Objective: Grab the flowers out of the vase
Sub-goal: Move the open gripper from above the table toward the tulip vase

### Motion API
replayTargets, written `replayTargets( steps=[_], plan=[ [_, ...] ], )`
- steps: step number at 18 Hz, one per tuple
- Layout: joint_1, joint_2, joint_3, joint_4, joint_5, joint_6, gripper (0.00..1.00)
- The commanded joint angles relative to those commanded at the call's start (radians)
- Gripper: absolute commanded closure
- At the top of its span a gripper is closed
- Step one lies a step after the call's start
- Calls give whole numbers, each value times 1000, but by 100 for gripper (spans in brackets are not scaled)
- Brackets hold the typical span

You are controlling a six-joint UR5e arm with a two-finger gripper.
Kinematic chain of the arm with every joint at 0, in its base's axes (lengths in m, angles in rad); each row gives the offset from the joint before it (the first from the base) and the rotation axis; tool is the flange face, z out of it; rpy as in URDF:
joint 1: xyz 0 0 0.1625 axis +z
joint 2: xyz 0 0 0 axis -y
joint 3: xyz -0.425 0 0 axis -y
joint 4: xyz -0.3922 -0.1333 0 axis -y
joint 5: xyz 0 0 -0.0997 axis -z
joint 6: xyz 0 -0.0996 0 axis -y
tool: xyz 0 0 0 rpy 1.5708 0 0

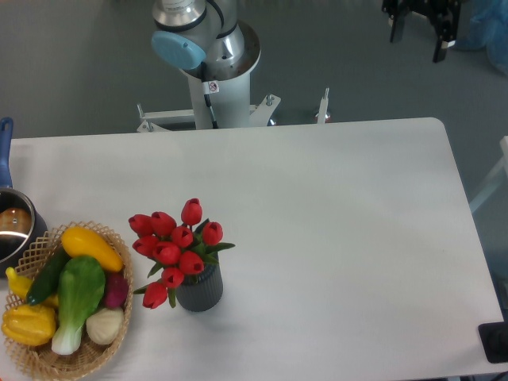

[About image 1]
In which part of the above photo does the white garlic bulb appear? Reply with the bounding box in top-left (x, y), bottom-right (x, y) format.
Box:
top-left (86, 308), bottom-right (124, 345)

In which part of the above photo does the red tulip bouquet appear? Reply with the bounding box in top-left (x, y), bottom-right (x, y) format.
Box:
top-left (129, 198), bottom-right (235, 310)

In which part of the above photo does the dark grey ribbed vase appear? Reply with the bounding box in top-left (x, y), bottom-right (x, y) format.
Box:
top-left (175, 264), bottom-right (224, 312)

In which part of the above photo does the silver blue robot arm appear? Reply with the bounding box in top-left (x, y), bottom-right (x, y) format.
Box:
top-left (152, 0), bottom-right (247, 81)

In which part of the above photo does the blue handled saucepan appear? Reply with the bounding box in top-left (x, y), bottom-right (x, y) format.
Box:
top-left (1, 117), bottom-right (47, 279)

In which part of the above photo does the yellow bell pepper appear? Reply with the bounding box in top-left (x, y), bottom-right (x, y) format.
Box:
top-left (1, 304), bottom-right (56, 346)

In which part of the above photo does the black stand in background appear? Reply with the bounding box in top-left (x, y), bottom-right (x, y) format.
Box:
top-left (381, 0), bottom-right (462, 64)

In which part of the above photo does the green bok choy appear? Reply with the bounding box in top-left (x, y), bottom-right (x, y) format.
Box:
top-left (52, 256), bottom-right (106, 356)

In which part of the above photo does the woven wicker basket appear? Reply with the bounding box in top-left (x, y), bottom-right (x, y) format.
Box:
top-left (1, 221), bottom-right (133, 380)

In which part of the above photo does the white frame at right edge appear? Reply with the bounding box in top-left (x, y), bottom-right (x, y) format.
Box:
top-left (469, 136), bottom-right (507, 214)

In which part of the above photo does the blue plastic bag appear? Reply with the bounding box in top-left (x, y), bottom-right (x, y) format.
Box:
top-left (455, 0), bottom-right (507, 75)

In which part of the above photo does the small yellow gourd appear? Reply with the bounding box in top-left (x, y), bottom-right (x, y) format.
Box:
top-left (6, 267), bottom-right (59, 309)

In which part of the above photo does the dark green cucumber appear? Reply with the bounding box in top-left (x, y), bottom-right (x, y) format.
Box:
top-left (25, 247), bottom-right (71, 306)

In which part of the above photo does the black device at table edge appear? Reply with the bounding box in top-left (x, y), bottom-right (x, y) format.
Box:
top-left (478, 321), bottom-right (508, 364)

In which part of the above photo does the yellow squash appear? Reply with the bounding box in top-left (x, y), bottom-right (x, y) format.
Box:
top-left (60, 226), bottom-right (124, 272)

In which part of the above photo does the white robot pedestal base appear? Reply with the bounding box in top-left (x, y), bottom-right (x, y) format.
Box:
top-left (136, 21), bottom-right (332, 133)

